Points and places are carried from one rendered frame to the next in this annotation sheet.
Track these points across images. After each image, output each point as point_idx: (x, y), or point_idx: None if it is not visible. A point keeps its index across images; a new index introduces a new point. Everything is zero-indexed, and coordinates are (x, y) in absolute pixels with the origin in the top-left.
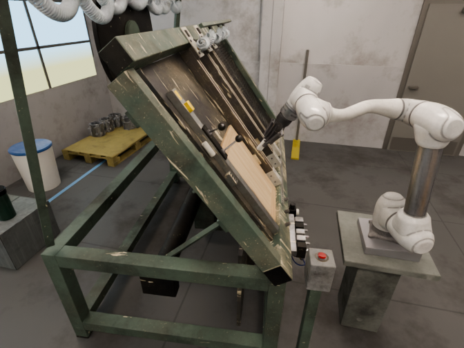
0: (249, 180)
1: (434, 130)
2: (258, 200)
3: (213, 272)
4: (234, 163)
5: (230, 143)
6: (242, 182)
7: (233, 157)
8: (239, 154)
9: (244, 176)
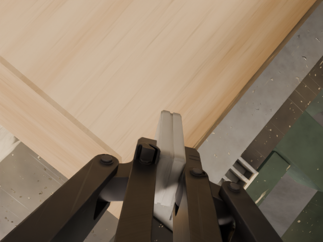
0: (194, 9)
1: None
2: (307, 33)
3: (322, 108)
4: (141, 111)
5: (20, 89)
6: (251, 139)
7: (101, 102)
8: (51, 8)
9: (183, 47)
